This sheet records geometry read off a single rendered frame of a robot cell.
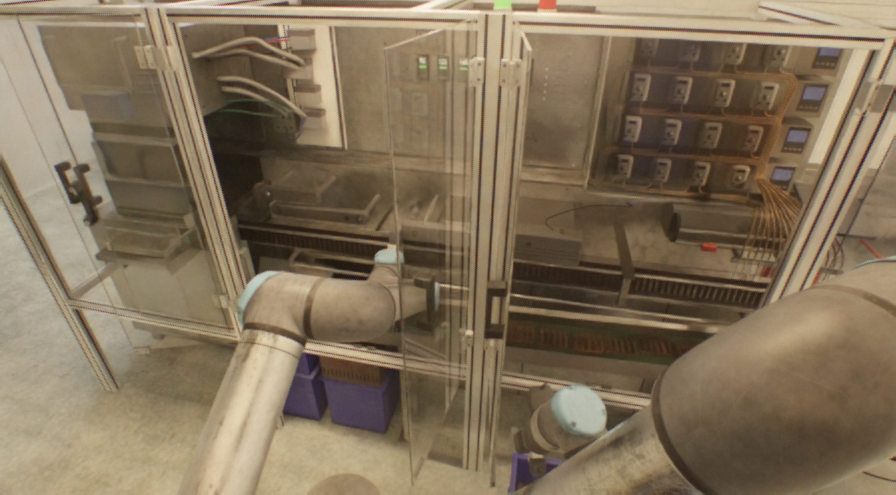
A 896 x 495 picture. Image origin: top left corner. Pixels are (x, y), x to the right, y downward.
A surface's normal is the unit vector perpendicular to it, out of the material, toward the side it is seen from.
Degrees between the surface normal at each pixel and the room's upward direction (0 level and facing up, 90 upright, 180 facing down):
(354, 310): 54
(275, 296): 28
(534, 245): 90
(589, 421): 19
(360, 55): 90
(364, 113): 90
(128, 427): 0
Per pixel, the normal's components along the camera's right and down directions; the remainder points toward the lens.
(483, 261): -0.21, 0.48
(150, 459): 0.00, -0.87
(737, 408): -0.68, -0.26
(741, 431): -0.66, -0.06
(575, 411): 0.13, -0.67
